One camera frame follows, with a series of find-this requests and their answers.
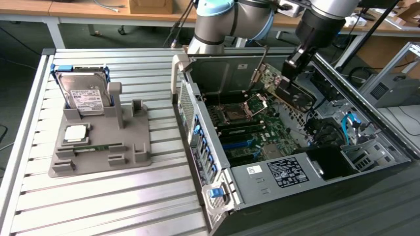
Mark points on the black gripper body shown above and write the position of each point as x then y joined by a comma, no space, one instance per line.
320,29

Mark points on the black graphics card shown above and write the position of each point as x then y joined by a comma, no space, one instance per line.
301,98

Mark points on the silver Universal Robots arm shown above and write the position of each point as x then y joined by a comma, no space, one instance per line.
213,22

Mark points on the black stand pole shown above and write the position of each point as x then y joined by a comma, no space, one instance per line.
372,29

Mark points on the large perforated disk bay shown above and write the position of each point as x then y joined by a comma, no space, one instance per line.
284,110

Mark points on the metal socket cover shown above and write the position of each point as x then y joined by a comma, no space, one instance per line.
257,104

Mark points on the black monitor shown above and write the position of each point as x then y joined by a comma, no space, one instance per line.
377,3

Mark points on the thin metal locking lever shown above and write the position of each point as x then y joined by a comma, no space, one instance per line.
219,98

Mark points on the CPU socket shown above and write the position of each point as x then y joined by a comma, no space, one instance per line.
235,114

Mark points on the green motherboard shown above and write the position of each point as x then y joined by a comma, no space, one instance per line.
275,132

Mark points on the wooden desk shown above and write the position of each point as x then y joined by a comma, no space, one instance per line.
32,7
409,32

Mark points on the cardboard piece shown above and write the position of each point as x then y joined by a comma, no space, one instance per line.
411,12

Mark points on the black RAM slot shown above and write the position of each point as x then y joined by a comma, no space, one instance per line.
239,127
244,132

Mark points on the grey machine housing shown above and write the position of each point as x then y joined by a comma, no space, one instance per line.
393,93

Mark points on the grey chipset heat sink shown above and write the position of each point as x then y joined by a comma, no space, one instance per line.
275,151

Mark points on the blue expansion slot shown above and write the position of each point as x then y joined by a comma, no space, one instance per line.
236,145

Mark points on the blue expansion slot latch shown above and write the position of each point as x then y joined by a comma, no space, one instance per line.
213,169
197,129

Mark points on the small metal disk bay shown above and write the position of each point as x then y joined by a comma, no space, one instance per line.
364,157

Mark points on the open grey PC case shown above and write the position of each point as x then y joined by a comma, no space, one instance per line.
256,182

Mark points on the grey power supply unit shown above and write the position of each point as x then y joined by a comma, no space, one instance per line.
256,182

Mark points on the brown cardboard box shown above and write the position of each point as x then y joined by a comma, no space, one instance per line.
151,6

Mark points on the black caster wheel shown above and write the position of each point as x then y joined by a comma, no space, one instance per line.
121,30

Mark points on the blue case release latch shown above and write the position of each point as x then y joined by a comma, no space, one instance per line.
216,192

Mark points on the grey parts rack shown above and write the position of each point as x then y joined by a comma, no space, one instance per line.
101,132

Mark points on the green RAM stick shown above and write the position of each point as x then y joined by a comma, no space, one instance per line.
95,148

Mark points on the silver CPU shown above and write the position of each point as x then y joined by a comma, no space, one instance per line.
75,134

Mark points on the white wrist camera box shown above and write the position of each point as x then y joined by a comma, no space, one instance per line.
292,9

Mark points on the aluminium profile frame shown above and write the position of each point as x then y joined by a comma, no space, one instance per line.
407,51

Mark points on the hard disk with blue bracket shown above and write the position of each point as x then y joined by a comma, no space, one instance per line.
81,86

